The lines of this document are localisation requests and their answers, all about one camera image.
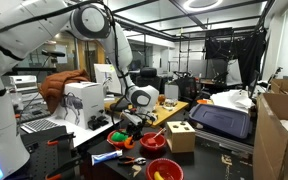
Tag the large cardboard box right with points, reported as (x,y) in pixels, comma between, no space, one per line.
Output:
(270,156)

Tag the white plastic spoon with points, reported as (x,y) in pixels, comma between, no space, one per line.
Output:
(160,132)

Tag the white computer monitor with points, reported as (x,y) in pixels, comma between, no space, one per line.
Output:
(107,76)

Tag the wooden shape sorter box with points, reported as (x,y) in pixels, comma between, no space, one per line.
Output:
(180,136)

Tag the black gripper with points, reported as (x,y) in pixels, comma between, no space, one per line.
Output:
(137,120)

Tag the red bowl with green toy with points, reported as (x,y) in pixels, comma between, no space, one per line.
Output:
(117,144)

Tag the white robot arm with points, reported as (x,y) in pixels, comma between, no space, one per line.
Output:
(30,24)

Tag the yellow wooden table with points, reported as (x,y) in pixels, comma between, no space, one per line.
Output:
(165,115)

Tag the orange handled pliers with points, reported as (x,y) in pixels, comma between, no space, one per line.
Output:
(128,160)

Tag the red bowl with orange block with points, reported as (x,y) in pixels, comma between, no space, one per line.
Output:
(160,141)

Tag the brown puffer jacket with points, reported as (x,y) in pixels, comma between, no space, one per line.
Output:
(52,87)

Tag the green plush toy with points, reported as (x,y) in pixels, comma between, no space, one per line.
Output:
(118,137)

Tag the blue plastic bin lid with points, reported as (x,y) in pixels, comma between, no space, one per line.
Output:
(226,120)

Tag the grey keyboard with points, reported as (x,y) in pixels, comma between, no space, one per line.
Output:
(38,125)

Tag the red bowl with banana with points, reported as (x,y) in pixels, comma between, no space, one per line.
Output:
(168,169)

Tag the black clamp orange trigger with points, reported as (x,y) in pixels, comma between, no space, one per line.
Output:
(56,140)

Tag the blue white toothpaste tube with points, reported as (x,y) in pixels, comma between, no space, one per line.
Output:
(105,156)

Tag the orange foam block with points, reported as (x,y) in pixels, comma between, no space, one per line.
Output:
(151,141)

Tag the white robot dog box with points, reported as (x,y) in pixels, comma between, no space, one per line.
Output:
(81,103)

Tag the yellow toy banana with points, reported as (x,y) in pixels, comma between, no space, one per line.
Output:
(157,176)

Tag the black office chair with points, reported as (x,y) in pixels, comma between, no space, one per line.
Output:
(148,76)

